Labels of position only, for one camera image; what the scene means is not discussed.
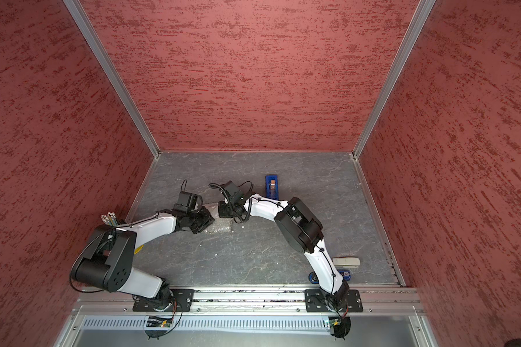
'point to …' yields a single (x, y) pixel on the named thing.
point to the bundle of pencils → (110, 219)
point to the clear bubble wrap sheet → (221, 225)
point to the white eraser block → (346, 262)
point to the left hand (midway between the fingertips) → (215, 223)
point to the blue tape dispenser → (272, 191)
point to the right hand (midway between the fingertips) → (221, 216)
